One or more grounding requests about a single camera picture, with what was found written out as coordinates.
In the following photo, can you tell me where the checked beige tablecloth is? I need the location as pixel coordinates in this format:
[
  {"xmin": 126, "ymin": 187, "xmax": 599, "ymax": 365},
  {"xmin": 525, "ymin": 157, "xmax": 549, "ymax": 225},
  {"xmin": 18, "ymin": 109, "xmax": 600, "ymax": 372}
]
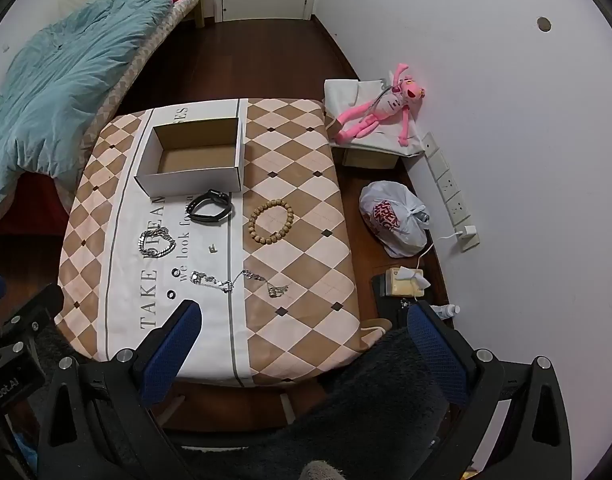
[{"xmin": 56, "ymin": 97, "xmax": 361, "ymax": 388}]

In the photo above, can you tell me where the white power strip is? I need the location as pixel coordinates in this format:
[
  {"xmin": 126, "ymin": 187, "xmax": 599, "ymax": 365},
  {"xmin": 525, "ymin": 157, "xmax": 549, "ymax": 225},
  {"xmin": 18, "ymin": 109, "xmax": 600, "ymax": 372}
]
[{"xmin": 422, "ymin": 131, "xmax": 473, "ymax": 226}]

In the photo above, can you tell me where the silver wing pendant necklace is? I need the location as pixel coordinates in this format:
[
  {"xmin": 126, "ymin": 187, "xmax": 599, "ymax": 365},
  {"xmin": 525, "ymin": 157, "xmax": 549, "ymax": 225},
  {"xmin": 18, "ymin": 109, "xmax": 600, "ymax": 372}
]
[{"xmin": 233, "ymin": 269, "xmax": 289, "ymax": 299}]

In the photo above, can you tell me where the silver chain bracelet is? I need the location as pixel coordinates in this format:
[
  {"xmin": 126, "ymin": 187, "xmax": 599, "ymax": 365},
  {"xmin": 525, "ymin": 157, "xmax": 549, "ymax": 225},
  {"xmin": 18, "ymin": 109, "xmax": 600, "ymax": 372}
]
[{"xmin": 138, "ymin": 226, "xmax": 177, "ymax": 259}]

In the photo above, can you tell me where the dark fleece clothing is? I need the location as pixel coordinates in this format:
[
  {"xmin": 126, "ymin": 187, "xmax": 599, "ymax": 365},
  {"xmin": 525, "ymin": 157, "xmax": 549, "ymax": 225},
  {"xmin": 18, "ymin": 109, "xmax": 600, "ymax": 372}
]
[{"xmin": 281, "ymin": 327, "xmax": 467, "ymax": 480}]

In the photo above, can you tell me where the white charger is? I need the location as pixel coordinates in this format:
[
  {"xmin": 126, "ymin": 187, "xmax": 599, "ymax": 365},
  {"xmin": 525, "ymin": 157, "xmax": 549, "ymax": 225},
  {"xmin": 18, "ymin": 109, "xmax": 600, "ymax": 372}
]
[{"xmin": 458, "ymin": 226, "xmax": 481, "ymax": 253}]

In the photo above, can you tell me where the silver chain necklace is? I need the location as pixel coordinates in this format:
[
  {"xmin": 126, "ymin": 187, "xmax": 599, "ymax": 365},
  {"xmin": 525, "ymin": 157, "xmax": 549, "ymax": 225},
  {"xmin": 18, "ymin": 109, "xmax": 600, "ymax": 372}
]
[{"xmin": 191, "ymin": 270, "xmax": 237, "ymax": 295}]

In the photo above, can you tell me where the bed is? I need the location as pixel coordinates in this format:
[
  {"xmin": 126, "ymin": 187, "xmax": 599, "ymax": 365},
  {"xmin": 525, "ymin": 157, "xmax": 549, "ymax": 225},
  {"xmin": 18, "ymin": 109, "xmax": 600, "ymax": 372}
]
[{"xmin": 0, "ymin": 0, "xmax": 209, "ymax": 241}]

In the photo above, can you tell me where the white printed plastic bag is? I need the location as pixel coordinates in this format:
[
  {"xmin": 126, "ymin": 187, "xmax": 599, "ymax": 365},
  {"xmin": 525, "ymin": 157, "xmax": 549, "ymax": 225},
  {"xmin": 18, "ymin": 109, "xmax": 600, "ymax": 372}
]
[{"xmin": 359, "ymin": 181, "xmax": 431, "ymax": 258}]

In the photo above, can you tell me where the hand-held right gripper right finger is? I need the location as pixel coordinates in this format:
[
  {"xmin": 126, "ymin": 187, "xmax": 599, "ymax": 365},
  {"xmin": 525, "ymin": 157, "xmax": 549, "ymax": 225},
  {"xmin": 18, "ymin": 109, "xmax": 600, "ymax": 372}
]
[{"xmin": 407, "ymin": 301, "xmax": 572, "ymax": 480}]

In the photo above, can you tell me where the pink plush toy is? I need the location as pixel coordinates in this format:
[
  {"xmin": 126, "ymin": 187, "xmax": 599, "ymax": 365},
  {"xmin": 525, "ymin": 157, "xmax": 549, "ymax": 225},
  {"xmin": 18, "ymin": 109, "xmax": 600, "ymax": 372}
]
[{"xmin": 334, "ymin": 63, "xmax": 427, "ymax": 147}]

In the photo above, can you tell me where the yellow tissue box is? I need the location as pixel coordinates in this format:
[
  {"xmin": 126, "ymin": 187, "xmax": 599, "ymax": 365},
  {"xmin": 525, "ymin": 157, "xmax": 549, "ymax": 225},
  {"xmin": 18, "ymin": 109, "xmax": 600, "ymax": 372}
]
[{"xmin": 384, "ymin": 266, "xmax": 430, "ymax": 297}]

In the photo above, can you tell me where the blue plastic item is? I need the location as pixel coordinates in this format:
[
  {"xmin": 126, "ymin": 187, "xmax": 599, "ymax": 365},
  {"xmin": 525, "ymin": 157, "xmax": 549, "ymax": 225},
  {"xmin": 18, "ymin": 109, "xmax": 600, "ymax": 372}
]
[{"xmin": 13, "ymin": 432, "xmax": 36, "ymax": 476}]

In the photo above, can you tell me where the white cardboard box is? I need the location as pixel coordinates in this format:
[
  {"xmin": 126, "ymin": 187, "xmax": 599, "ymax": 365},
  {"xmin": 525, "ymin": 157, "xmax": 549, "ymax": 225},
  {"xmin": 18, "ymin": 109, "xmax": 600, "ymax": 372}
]
[{"xmin": 134, "ymin": 117, "xmax": 244, "ymax": 197}]

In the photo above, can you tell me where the blue duvet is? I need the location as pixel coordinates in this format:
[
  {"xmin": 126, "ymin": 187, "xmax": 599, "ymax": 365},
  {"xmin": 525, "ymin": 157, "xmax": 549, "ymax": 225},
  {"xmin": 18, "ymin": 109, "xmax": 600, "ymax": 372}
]
[{"xmin": 0, "ymin": 0, "xmax": 207, "ymax": 236}]

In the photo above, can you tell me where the wooden bead bracelet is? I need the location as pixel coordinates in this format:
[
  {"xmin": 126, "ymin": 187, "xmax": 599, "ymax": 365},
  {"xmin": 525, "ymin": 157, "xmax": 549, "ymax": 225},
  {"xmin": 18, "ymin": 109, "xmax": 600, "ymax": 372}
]
[{"xmin": 248, "ymin": 200, "xmax": 294, "ymax": 247}]

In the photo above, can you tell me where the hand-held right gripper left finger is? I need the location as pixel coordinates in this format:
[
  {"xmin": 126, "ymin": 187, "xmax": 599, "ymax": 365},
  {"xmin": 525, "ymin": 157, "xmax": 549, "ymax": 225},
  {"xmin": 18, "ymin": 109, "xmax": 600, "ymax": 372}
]
[{"xmin": 38, "ymin": 299, "xmax": 203, "ymax": 480}]

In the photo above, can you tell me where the white charger cable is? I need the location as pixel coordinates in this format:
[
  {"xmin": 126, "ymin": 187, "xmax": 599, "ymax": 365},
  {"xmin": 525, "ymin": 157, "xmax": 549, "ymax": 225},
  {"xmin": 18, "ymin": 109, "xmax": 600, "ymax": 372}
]
[{"xmin": 413, "ymin": 232, "xmax": 462, "ymax": 306}]

